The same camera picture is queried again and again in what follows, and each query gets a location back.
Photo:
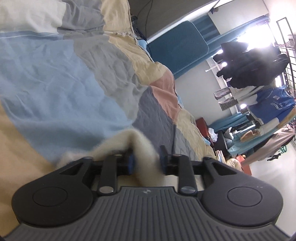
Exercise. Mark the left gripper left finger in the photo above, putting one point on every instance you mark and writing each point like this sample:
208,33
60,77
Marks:
115,165

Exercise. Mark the blue curtain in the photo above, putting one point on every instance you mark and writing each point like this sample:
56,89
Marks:
212,36

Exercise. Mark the grey bedside cabinet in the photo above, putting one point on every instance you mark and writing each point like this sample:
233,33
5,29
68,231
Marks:
153,18

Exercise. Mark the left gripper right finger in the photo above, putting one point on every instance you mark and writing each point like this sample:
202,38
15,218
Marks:
180,166

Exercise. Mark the dark red wooden chest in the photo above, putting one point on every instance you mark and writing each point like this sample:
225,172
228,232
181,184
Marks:
203,128

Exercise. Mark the black metal clothes rack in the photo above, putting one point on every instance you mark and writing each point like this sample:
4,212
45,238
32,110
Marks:
285,40

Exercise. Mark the blue hanging sports shirt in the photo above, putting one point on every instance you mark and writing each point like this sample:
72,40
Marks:
270,104

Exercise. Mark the black hanging jacket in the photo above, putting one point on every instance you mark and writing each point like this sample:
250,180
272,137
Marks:
256,67

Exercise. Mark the patchwork colour block quilt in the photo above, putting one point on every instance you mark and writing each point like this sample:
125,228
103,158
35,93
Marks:
72,75

